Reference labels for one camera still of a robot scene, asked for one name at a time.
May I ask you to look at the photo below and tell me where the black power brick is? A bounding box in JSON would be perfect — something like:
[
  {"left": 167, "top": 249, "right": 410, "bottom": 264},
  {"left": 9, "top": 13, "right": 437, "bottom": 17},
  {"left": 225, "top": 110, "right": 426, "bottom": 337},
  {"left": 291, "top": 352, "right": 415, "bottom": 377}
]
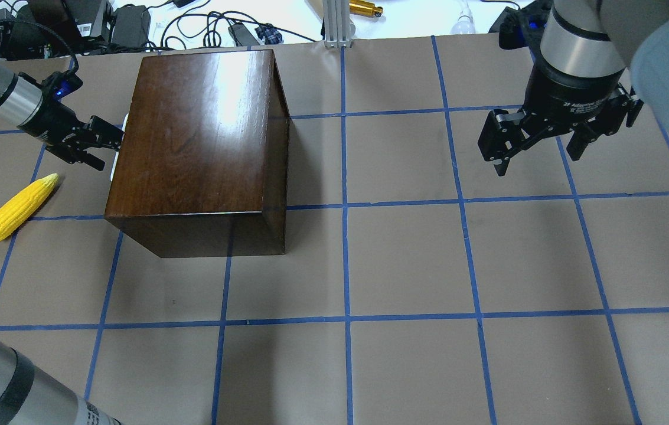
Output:
[{"left": 110, "top": 5, "right": 151, "bottom": 48}]

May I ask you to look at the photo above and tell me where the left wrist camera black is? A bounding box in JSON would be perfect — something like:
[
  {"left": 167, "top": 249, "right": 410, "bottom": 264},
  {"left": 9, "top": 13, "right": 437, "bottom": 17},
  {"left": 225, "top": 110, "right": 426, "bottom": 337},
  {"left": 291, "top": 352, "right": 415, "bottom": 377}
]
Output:
[{"left": 18, "top": 70, "right": 84, "bottom": 100}]

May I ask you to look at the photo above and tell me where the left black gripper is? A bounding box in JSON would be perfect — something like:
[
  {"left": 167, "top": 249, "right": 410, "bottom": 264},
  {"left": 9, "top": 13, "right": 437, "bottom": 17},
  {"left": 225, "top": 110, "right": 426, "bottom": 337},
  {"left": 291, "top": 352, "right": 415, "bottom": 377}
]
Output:
[{"left": 18, "top": 99, "right": 124, "bottom": 171}]

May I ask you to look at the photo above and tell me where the dark wooden drawer box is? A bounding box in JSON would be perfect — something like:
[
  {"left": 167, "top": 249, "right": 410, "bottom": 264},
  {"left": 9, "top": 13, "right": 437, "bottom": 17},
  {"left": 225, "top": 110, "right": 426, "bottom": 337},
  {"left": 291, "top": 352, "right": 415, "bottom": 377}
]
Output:
[{"left": 105, "top": 50, "right": 289, "bottom": 258}]

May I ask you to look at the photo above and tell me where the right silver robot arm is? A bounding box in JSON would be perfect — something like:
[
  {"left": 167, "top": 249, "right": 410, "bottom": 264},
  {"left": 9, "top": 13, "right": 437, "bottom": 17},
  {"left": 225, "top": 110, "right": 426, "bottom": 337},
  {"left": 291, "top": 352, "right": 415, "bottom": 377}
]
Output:
[{"left": 478, "top": 1, "right": 669, "bottom": 176}]

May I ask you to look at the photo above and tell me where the aluminium frame post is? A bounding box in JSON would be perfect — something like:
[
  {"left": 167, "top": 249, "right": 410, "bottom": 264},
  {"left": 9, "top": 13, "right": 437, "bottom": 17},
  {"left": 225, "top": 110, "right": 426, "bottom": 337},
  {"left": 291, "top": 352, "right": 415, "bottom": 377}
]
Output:
[{"left": 322, "top": 0, "right": 353, "bottom": 48}]

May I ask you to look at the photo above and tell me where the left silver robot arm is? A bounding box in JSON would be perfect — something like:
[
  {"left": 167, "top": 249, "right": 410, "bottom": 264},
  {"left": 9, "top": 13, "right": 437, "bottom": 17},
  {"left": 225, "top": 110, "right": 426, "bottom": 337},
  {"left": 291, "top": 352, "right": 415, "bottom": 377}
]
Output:
[{"left": 0, "top": 62, "right": 123, "bottom": 424}]

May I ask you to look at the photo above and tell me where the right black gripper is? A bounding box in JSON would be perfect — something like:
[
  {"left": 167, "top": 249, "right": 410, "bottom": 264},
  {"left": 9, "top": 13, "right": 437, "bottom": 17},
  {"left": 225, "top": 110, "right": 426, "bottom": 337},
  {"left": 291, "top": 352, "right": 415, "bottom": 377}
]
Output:
[{"left": 478, "top": 62, "right": 644, "bottom": 176}]

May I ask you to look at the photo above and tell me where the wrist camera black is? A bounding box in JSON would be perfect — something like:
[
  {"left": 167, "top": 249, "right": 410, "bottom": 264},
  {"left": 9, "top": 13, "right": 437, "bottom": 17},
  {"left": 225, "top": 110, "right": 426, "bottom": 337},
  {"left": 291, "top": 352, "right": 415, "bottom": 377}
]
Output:
[
  {"left": 488, "top": 1, "right": 554, "bottom": 50},
  {"left": 18, "top": 70, "right": 84, "bottom": 100}
]

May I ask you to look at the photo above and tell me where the yellow gold cylinder tool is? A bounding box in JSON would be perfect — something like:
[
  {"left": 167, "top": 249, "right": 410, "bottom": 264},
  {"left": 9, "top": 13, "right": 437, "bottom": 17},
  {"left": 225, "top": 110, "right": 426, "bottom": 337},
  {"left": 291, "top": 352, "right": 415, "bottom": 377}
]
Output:
[{"left": 348, "top": 0, "right": 384, "bottom": 17}]

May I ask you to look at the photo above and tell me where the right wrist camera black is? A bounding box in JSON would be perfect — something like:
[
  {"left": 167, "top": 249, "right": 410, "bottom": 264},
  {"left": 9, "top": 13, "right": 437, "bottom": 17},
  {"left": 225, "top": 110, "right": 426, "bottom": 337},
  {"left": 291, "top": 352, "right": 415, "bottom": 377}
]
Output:
[{"left": 488, "top": 1, "right": 554, "bottom": 50}]

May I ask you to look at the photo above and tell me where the yellow toy corn cob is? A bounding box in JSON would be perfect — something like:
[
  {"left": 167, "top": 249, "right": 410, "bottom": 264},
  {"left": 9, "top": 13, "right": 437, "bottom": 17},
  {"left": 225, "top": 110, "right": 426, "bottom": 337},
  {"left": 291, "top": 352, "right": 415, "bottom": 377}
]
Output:
[{"left": 0, "top": 173, "right": 61, "bottom": 241}]

